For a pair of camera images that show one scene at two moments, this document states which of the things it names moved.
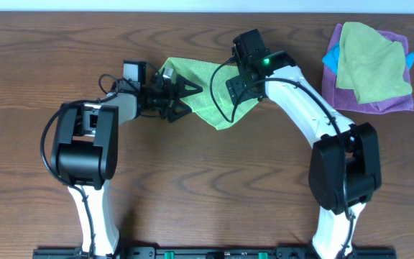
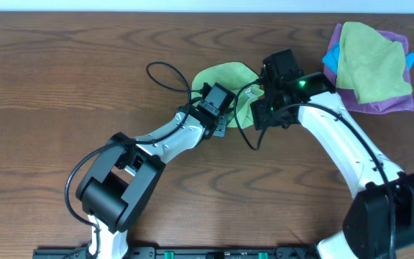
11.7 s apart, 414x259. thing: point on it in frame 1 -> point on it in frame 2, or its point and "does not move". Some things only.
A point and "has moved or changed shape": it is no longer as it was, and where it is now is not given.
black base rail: [214, 252] does not move
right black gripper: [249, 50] -> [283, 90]
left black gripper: [170, 96] -> [220, 126]
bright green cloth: [213, 103] has moved or changed shape
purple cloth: [346, 98] does not move
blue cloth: [331, 59] does not move
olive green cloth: [370, 65] does not move
